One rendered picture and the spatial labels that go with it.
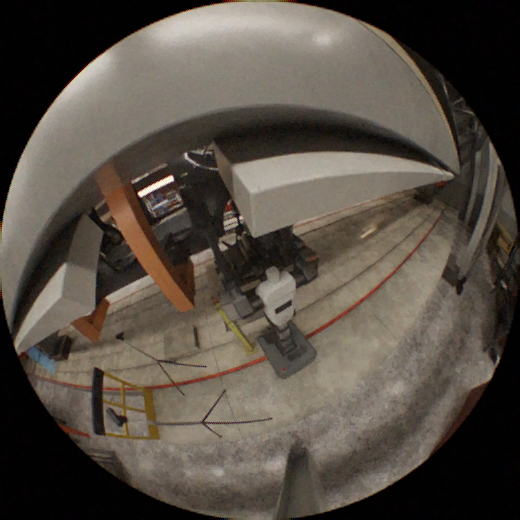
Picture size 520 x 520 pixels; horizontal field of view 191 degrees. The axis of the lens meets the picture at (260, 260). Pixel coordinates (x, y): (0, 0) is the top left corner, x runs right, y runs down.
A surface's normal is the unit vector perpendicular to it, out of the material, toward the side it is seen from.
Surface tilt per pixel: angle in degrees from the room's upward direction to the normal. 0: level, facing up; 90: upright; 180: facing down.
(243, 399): 0
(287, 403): 0
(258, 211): 116
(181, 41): 90
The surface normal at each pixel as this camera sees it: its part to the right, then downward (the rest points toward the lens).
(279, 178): -0.01, -0.44
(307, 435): -0.19, -0.76
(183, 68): 0.37, 0.53
